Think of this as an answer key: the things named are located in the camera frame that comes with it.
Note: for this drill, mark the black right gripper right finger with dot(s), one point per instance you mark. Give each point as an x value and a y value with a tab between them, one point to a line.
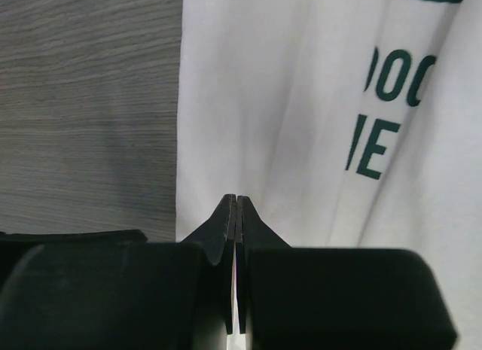
251	233

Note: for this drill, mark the white and green t shirt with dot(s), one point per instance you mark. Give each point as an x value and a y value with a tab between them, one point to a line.
276	98

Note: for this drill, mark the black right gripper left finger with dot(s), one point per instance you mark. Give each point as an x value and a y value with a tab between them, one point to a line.
216	237

